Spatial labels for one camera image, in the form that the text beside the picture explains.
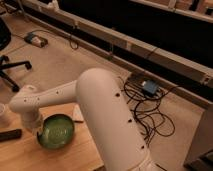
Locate black office chair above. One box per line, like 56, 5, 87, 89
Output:
0, 18, 32, 92

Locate white rectangular packet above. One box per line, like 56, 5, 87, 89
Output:
73, 105, 84, 122

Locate black tangled floor cables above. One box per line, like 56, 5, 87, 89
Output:
122, 74, 178, 148

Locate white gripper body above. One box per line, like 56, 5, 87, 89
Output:
21, 111, 43, 134

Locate black remote control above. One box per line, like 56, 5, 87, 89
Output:
0, 129, 22, 142

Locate long metal frame rail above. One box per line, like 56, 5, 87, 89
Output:
22, 0, 213, 88

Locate blue power adapter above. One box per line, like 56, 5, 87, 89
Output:
142, 80, 159, 96

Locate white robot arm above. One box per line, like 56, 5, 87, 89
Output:
9, 68, 158, 171

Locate green ceramic bowl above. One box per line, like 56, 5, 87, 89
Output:
37, 114, 75, 149

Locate white cup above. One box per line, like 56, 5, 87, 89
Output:
0, 103, 10, 128

